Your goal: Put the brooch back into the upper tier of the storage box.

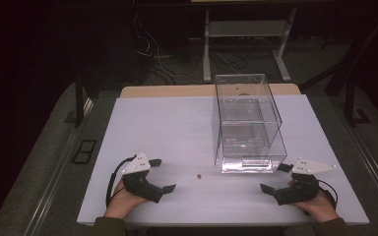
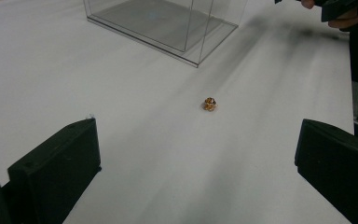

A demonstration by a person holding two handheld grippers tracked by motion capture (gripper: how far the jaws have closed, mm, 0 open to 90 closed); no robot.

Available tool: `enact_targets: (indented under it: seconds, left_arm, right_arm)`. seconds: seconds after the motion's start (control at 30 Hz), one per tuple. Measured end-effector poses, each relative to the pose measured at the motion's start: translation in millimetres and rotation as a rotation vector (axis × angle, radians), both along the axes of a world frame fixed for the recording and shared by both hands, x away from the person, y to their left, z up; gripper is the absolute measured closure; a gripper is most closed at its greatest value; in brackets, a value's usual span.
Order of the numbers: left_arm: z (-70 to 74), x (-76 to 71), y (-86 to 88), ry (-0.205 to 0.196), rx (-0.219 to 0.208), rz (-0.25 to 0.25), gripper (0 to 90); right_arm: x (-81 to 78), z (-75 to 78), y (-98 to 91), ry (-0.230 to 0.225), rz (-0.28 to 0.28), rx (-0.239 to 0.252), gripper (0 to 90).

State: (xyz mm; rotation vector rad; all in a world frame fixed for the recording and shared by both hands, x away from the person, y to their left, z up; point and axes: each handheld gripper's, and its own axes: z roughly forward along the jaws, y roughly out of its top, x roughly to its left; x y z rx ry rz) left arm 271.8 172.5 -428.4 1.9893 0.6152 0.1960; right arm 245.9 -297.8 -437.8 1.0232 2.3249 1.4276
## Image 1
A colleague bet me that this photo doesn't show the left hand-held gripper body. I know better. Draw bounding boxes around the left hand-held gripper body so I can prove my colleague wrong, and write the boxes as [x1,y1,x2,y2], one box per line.
[121,151,164,205]

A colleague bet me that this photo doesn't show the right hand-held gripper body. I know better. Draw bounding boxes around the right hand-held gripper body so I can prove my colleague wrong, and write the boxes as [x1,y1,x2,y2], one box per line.
[273,157,338,207]

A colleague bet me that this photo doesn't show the person's left hand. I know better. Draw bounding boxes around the person's left hand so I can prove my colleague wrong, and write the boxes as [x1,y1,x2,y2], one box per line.
[103,178,150,219]

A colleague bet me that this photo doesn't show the person's right hand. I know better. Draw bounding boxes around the person's right hand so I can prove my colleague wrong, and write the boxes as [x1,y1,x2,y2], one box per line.
[287,178,340,224]

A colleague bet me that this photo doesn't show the white table cover board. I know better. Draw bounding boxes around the white table cover board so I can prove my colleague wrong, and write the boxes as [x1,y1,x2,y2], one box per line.
[76,93,371,227]

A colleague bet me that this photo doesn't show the clear plastic drawer box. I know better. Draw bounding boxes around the clear plastic drawer box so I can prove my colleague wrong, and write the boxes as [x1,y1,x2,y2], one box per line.
[213,73,288,175]

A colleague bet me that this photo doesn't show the black metal stand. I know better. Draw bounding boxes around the black metal stand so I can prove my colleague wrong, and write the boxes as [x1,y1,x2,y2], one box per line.
[343,77,372,128]

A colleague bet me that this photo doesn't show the white metal stand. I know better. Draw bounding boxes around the white metal stand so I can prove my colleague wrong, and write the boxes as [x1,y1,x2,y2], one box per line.
[202,7,298,84]

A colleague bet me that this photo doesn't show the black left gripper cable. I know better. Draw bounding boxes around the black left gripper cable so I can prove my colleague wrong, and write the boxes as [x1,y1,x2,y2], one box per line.
[105,154,138,208]

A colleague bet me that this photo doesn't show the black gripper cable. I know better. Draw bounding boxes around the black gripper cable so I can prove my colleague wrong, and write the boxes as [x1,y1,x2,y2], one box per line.
[317,178,340,211]
[105,154,138,208]

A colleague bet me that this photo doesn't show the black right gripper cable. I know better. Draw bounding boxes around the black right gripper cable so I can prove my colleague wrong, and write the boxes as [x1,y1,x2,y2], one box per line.
[317,178,340,211]

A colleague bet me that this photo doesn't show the black rectangular floor frame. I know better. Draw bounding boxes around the black rectangular floor frame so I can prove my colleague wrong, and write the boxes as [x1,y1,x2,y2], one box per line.
[70,139,98,165]

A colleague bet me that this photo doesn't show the white floor cable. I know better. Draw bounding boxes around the white floor cable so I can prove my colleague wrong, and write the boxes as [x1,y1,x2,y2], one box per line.
[133,8,181,79]

